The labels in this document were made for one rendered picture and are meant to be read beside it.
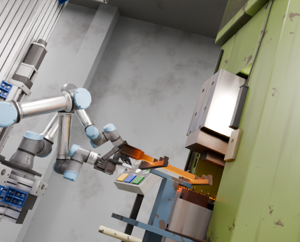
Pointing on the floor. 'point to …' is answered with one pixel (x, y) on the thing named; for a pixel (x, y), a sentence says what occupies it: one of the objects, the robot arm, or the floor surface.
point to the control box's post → (133, 213)
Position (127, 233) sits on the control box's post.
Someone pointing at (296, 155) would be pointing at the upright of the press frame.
